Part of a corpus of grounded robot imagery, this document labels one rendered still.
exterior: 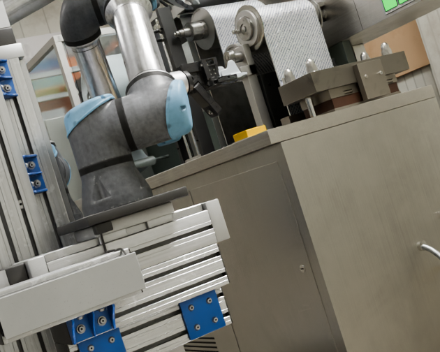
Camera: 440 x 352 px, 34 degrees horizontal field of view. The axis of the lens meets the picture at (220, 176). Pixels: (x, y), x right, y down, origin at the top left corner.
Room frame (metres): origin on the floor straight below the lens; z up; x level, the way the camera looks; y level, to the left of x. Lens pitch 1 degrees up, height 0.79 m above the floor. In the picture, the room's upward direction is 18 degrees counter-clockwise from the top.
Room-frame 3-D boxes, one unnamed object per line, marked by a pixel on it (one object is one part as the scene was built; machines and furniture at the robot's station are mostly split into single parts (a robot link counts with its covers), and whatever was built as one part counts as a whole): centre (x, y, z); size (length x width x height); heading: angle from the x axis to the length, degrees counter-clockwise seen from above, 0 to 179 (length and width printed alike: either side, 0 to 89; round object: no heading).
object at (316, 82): (2.25, -0.46, 1.00); 0.40 x 0.16 x 0.06; 123
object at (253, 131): (2.06, -0.12, 0.91); 0.07 x 0.07 x 0.02; 33
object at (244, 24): (2.31, -0.22, 1.25); 0.07 x 0.02 x 0.07; 33
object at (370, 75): (2.18, -0.52, 0.96); 0.10 x 0.03 x 0.11; 123
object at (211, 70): (2.12, -0.03, 1.12); 0.12 x 0.08 x 0.09; 123
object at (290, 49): (2.33, -0.36, 1.11); 0.23 x 0.01 x 0.18; 123
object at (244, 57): (2.32, -0.17, 1.05); 0.06 x 0.05 x 0.31; 123
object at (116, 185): (1.54, 0.22, 0.87); 0.15 x 0.15 x 0.10
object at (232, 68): (2.15, -0.13, 1.11); 0.09 x 0.03 x 0.06; 114
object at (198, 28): (2.51, -0.07, 1.33); 0.06 x 0.06 x 0.06; 33
